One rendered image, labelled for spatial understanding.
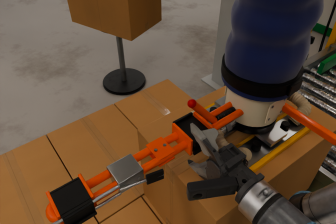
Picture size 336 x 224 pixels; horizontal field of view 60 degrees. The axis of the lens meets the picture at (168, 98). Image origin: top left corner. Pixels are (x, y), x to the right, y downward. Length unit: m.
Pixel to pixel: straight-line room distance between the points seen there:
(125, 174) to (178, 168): 0.23
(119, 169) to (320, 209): 0.47
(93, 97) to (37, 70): 0.75
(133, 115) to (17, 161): 0.61
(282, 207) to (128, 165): 0.35
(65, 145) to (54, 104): 1.16
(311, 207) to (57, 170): 1.08
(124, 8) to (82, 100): 0.98
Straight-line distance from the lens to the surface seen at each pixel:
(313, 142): 1.07
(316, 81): 2.09
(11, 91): 3.00
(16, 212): 1.42
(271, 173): 0.94
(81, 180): 0.72
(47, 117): 2.59
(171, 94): 1.76
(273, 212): 0.67
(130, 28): 2.10
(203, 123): 0.82
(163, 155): 0.75
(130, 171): 0.72
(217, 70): 2.67
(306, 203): 0.80
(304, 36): 0.77
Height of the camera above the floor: 1.67
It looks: 41 degrees down
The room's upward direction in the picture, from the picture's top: straight up
